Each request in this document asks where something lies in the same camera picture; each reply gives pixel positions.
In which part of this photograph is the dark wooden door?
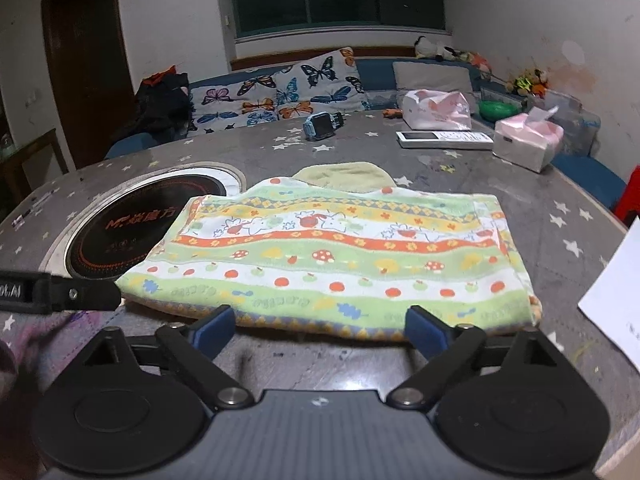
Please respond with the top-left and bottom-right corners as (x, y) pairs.
(41, 0), (138, 171)

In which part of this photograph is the clear plastic container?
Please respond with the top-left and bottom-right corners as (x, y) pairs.
(542, 89), (601, 158)

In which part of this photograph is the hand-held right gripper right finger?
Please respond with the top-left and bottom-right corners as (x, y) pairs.
(387, 305), (568, 408)

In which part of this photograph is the red plastic stool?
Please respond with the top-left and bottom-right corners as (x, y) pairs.
(614, 165), (640, 226)

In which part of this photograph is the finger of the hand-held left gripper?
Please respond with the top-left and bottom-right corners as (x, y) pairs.
(32, 275), (122, 312)

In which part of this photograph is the orange plush toy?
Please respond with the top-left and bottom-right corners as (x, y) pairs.
(465, 52), (493, 81)

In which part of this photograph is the white paper sheet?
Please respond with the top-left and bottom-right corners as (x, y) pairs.
(577, 232), (640, 373)

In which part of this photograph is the green bowl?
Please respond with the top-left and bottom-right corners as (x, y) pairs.
(477, 100), (521, 122)

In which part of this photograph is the wooden side table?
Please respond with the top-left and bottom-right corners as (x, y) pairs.
(0, 127), (68, 196)

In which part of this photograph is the pile of dark clothes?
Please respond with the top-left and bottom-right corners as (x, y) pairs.
(112, 66), (193, 143)

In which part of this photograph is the pink white tissue box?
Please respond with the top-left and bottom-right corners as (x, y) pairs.
(492, 106), (565, 173)

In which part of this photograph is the blue sofa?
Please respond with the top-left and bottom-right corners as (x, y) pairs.
(105, 57), (626, 211)

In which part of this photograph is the black and white plush toy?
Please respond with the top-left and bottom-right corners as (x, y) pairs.
(414, 36), (453, 59)

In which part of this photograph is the blue smartwatch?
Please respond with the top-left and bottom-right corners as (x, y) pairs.
(302, 110), (347, 142)

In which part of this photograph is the grey star print tablecloth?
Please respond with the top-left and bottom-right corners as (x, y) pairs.
(0, 110), (640, 480)

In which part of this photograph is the grey cushion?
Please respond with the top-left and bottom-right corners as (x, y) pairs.
(392, 60), (475, 95)

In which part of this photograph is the yellow green plush toy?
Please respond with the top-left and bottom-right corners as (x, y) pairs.
(505, 67), (551, 98)

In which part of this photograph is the butterfly print cushion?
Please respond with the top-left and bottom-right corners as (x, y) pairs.
(187, 46), (368, 133)

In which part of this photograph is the pink white tissue pack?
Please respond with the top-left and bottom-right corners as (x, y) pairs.
(402, 88), (473, 131)

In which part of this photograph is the patterned child's shirt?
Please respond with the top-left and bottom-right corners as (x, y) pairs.
(114, 160), (543, 343)

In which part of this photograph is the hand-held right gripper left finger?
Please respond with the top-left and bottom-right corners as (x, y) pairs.
(82, 305), (253, 411)

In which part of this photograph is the round black induction cooktop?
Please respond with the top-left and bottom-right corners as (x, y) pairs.
(50, 162), (246, 281)

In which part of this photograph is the white remote control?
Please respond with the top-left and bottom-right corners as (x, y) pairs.
(396, 130), (496, 150)

